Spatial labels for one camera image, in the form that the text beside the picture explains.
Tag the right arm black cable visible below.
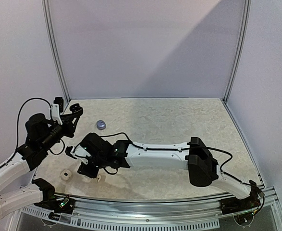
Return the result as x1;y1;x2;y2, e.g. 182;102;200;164
99;132;264;191

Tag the black earbud charging case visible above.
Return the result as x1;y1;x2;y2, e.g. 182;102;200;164
69;103;83;114

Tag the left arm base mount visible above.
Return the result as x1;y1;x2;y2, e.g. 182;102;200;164
34;195;76;215

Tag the aluminium front rail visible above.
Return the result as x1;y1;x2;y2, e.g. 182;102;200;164
9;187;282;231

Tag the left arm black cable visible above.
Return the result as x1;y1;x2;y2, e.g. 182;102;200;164
7;97;54;164

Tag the white earbud charging case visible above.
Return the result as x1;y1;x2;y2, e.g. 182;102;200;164
60;169;72;181

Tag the left aluminium frame post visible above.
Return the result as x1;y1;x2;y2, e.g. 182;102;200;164
42;0;71;103

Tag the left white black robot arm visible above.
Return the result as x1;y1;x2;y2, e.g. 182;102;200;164
0;104;83;220

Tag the purple earbud charging case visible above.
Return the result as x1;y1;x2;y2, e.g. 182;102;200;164
96;120;106;130

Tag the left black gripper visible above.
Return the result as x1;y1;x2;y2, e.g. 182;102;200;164
39;113;79;152

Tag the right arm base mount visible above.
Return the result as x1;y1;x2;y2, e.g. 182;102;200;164
220;192;265;215

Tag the right aluminium frame post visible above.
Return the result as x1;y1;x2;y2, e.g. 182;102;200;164
221;0;251;104

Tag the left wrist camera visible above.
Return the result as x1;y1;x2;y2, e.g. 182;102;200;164
50;97;64;125

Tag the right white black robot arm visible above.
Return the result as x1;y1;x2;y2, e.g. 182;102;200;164
70;133;261;210

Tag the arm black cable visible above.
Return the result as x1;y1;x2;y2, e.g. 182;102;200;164
7;97;54;164
99;132;264;191

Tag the aluminium frame post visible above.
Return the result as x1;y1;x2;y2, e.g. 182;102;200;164
221;0;251;104
42;0;71;103

